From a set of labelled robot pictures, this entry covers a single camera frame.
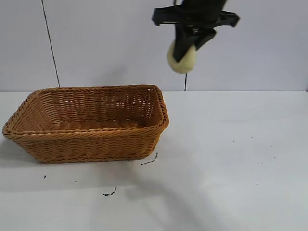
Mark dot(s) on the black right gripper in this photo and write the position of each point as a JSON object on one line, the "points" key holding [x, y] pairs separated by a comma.
{"points": [[199, 16]]}

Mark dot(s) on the pale yellow egg yolk pastry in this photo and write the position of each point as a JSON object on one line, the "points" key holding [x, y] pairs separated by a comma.
{"points": [[185, 64]]}

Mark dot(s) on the brown woven wicker basket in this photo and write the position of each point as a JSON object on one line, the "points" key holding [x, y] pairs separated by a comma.
{"points": [[96, 144]]}

